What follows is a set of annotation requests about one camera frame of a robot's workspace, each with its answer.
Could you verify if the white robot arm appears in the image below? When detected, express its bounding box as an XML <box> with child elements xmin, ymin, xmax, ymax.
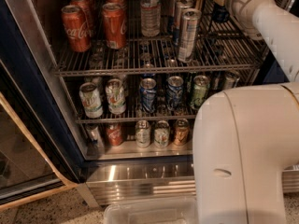
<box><xmin>192</xmin><ymin>0</ymin><xmax>299</xmax><ymax>224</ymax></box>

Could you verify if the blue patterned can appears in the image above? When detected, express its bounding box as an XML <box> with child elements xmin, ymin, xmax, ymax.
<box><xmin>166</xmin><ymin>76</ymin><xmax>183</xmax><ymax>110</ymax></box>

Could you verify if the wire shelf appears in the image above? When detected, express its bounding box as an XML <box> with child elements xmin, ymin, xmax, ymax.
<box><xmin>64</xmin><ymin>68</ymin><xmax>260</xmax><ymax>125</ymax></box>
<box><xmin>55</xmin><ymin>0</ymin><xmax>267</xmax><ymax>77</ymax></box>

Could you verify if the open glass fridge door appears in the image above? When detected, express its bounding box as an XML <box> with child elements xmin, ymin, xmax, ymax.
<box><xmin>0</xmin><ymin>63</ymin><xmax>77</xmax><ymax>211</ymax></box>

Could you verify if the clear plastic bin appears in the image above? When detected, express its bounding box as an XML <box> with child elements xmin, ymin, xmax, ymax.
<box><xmin>104</xmin><ymin>196</ymin><xmax>199</xmax><ymax>224</ymax></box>

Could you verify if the white can bottom centre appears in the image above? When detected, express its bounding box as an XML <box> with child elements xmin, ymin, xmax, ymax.
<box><xmin>154</xmin><ymin>120</ymin><xmax>170</xmax><ymax>148</ymax></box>

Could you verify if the gold can bottom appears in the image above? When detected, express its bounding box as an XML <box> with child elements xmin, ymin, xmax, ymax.
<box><xmin>174</xmin><ymin>119</ymin><xmax>190</xmax><ymax>146</ymax></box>

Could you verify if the silver red bull can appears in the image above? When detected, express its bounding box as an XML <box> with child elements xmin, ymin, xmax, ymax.
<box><xmin>178</xmin><ymin>8</ymin><xmax>201</xmax><ymax>63</ymax></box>
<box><xmin>167</xmin><ymin>0</ymin><xmax>177</xmax><ymax>34</ymax></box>
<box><xmin>173</xmin><ymin>0</ymin><xmax>193</xmax><ymax>47</ymax></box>

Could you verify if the blue Pepsi can middle shelf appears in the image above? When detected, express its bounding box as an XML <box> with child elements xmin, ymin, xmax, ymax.
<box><xmin>139</xmin><ymin>78</ymin><xmax>157</xmax><ymax>113</ymax></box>

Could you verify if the top wire shelf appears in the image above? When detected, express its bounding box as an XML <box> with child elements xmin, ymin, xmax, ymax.
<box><xmin>55</xmin><ymin>0</ymin><xmax>267</xmax><ymax>77</ymax></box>

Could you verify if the silver slim can right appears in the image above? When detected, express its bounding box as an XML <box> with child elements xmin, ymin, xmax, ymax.
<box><xmin>222</xmin><ymin>70</ymin><xmax>240</xmax><ymax>90</ymax></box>

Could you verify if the front silver Red Bull can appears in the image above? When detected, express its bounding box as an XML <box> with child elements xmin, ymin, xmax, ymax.
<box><xmin>178</xmin><ymin>8</ymin><xmax>201</xmax><ymax>63</ymax></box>

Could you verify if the silver slim can bottom left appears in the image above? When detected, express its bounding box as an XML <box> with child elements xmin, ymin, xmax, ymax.
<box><xmin>85</xmin><ymin>124</ymin><xmax>104</xmax><ymax>147</ymax></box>

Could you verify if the silver slim can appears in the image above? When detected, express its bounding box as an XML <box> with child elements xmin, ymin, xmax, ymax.
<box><xmin>222</xmin><ymin>70</ymin><xmax>240</xmax><ymax>90</ymax></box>
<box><xmin>85</xmin><ymin>124</ymin><xmax>104</xmax><ymax>147</ymax></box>

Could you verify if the front left Coca-Cola can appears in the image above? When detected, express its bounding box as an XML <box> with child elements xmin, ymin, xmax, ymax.
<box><xmin>62</xmin><ymin>5</ymin><xmax>91</xmax><ymax>52</ymax></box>

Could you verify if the middle left Coca-Cola can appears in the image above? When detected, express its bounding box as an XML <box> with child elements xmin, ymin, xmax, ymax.
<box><xmin>70</xmin><ymin>0</ymin><xmax>95</xmax><ymax>37</ymax></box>

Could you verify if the clear plastic water bottle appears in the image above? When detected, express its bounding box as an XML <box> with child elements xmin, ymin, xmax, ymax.
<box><xmin>140</xmin><ymin>0</ymin><xmax>161</xmax><ymax>37</ymax></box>

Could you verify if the stainless steel fridge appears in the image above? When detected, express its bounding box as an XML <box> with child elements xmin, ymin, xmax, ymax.
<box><xmin>1</xmin><ymin>0</ymin><xmax>298</xmax><ymax>205</ymax></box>

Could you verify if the blue Pepsi can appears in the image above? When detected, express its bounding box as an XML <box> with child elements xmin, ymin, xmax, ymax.
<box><xmin>212</xmin><ymin>4</ymin><xmax>230</xmax><ymax>23</ymax></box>

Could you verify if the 7up can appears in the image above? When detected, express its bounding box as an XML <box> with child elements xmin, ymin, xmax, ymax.
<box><xmin>79</xmin><ymin>82</ymin><xmax>103</xmax><ymax>119</ymax></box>
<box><xmin>106</xmin><ymin>78</ymin><xmax>126</xmax><ymax>115</ymax></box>

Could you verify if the left 7up can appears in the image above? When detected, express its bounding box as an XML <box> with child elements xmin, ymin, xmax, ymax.
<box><xmin>79</xmin><ymin>82</ymin><xmax>103</xmax><ymax>119</ymax></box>

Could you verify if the middle wire shelf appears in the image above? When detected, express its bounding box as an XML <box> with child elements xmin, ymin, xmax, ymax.
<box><xmin>64</xmin><ymin>68</ymin><xmax>260</xmax><ymax>125</ymax></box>

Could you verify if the red can bottom shelf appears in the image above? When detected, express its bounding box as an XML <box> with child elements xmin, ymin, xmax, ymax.
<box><xmin>106</xmin><ymin>123</ymin><xmax>123</xmax><ymax>146</ymax></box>

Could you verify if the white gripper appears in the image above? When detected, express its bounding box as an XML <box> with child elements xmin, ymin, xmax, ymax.
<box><xmin>213</xmin><ymin>0</ymin><xmax>275</xmax><ymax>40</ymax></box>

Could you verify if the front right Coca-Cola can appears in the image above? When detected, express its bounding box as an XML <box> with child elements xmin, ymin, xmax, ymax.
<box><xmin>102</xmin><ymin>3</ymin><xmax>126</xmax><ymax>49</ymax></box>

